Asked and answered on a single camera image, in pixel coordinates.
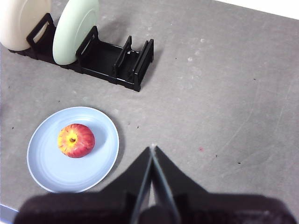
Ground pale green plate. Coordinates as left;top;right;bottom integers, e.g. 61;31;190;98
52;0;100;65

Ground black plate rack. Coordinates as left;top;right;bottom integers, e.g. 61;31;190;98
9;13;155;92

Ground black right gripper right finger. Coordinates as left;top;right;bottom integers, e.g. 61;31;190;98
152;146;295;224

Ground cream plate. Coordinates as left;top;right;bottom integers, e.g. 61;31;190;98
0;0;52;51

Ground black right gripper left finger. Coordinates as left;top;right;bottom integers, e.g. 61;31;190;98
14;147;152;224

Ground red yellow apple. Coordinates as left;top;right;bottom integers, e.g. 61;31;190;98
57;124;96;159

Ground blue plate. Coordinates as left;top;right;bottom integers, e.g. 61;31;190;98
27;106;120;194

